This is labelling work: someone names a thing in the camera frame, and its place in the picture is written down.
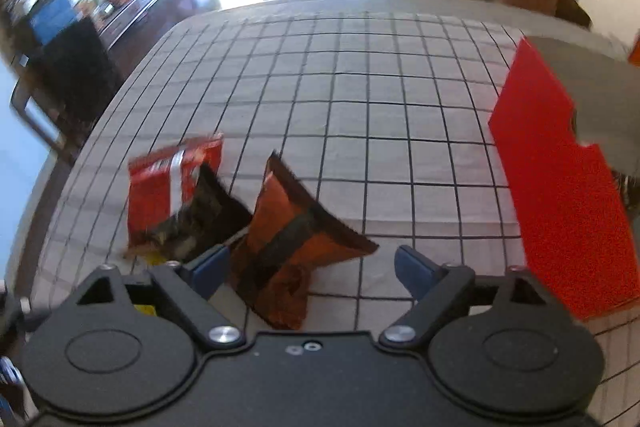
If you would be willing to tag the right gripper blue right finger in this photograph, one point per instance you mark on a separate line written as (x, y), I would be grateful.
(442, 294)

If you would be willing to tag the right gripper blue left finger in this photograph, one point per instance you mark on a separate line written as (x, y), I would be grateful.
(184, 290)

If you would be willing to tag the orange brown snack bag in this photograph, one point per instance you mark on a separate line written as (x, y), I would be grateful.
(291, 235)

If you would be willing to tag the yellow minion snack packet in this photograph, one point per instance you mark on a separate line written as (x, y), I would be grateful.
(144, 295)

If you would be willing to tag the dark brown snack packet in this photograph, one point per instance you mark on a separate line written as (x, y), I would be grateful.
(211, 217)

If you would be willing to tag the red white snack bag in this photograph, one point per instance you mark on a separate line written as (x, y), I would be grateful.
(162, 181)

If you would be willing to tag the red cardboard box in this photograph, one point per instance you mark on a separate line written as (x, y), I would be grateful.
(566, 127)

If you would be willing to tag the black grid tablecloth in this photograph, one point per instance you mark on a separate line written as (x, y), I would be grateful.
(381, 109)

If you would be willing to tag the black office chair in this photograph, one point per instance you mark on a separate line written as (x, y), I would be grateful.
(65, 87)

